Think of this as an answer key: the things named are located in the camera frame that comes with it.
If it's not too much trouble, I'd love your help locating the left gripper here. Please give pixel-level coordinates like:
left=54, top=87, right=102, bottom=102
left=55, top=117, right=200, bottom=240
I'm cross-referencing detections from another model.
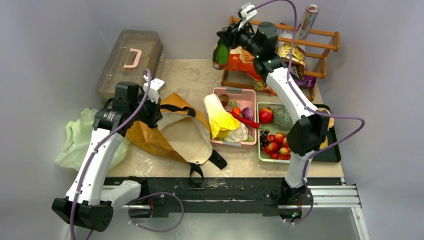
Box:
left=130, top=93, right=163, bottom=126

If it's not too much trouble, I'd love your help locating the green drink can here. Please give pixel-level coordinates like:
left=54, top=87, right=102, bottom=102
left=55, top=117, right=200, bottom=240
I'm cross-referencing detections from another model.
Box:
left=212, top=38, right=230, bottom=70

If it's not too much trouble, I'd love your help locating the brown paper tote bag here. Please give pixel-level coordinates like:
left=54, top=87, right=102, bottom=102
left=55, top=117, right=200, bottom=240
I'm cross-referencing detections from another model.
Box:
left=126, top=92, right=228, bottom=185

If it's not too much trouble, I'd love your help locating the colourful snack packet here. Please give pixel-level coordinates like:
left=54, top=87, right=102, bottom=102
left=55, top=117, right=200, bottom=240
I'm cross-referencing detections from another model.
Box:
left=253, top=79, right=276, bottom=96

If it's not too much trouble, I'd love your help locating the toy napa cabbage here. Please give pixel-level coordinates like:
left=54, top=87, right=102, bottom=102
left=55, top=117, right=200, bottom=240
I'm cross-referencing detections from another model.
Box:
left=203, top=93, right=240, bottom=139

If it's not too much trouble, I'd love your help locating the green plastic grocery bag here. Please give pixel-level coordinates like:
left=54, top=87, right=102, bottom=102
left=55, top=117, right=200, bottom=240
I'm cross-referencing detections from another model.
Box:
left=54, top=108, right=131, bottom=172

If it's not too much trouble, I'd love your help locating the toy red chili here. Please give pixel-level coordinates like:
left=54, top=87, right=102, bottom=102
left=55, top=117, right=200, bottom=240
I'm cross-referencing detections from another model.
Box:
left=228, top=111, right=260, bottom=129

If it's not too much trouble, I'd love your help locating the purple snack bag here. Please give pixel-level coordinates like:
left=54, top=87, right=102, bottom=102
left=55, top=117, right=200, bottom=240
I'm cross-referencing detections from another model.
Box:
left=294, top=75, right=317, bottom=89

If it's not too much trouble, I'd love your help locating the toy melon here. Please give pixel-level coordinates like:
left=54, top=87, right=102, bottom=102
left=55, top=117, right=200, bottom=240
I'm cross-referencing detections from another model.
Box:
left=273, top=105, right=294, bottom=131

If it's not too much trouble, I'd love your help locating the toy grape bunch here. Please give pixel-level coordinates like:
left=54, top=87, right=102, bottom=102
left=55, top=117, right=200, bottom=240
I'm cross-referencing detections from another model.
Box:
left=259, top=130, right=270, bottom=151

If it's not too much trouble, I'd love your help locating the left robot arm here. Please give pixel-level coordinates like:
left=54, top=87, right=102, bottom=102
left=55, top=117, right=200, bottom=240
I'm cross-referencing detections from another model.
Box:
left=51, top=78, right=165, bottom=232

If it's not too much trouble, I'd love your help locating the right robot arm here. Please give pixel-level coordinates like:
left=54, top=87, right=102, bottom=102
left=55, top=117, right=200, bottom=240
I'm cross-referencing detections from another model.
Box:
left=217, top=22, right=330, bottom=204

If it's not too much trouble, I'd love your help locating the cassava chips bag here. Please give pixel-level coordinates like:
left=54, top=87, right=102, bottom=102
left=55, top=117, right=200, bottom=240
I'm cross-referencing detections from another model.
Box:
left=226, top=46, right=262, bottom=81

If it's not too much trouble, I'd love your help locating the toy brown onion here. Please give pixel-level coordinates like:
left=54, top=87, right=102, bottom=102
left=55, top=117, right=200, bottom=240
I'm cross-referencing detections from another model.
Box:
left=218, top=94, right=230, bottom=108

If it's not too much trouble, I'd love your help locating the translucent storage box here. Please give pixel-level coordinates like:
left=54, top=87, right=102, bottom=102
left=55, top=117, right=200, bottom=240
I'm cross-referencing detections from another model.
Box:
left=95, top=29, right=164, bottom=104

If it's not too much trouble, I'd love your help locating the pink plastic basket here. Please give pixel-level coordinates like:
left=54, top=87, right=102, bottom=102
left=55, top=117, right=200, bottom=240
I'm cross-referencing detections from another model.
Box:
left=211, top=87, right=259, bottom=148

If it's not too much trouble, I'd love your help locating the brown snack bag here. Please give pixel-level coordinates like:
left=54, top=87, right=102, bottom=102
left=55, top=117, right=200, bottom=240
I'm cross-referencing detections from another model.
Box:
left=278, top=42, right=306, bottom=81

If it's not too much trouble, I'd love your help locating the toy carrot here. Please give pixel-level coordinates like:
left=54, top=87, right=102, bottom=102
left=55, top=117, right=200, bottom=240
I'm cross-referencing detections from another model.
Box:
left=231, top=100, right=243, bottom=118

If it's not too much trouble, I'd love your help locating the toy cauliflower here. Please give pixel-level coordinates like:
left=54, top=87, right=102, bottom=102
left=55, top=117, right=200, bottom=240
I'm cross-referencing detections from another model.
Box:
left=223, top=123, right=249, bottom=144

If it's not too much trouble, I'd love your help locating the green plastic basket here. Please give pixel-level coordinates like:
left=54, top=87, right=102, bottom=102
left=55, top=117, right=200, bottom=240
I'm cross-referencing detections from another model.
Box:
left=256, top=101, right=293, bottom=163

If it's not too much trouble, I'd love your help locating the wooden rack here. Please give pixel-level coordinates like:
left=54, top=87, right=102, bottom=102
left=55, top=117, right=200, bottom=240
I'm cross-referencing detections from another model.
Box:
left=220, top=29, right=341, bottom=90

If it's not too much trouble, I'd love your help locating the bread slice near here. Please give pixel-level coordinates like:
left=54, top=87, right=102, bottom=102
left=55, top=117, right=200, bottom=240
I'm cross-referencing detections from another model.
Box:
left=319, top=135, right=329, bottom=150

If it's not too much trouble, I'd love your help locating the black tray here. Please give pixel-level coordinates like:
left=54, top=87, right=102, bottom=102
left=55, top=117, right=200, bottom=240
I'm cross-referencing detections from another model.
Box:
left=311, top=103, right=341, bottom=163

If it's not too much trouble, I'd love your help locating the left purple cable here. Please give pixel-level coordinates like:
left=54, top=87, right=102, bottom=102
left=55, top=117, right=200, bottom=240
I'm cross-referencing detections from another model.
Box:
left=69, top=68, right=153, bottom=240

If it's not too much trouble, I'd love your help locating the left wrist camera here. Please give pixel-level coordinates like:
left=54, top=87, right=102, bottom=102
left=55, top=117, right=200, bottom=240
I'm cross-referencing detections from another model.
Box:
left=147, top=78, right=166, bottom=104

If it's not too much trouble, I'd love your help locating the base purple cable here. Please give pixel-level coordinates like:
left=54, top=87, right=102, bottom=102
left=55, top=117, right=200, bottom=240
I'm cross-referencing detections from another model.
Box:
left=127, top=192, right=185, bottom=233

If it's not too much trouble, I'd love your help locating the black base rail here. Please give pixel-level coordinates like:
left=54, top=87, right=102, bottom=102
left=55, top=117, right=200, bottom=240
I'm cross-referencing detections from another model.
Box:
left=126, top=177, right=312, bottom=221

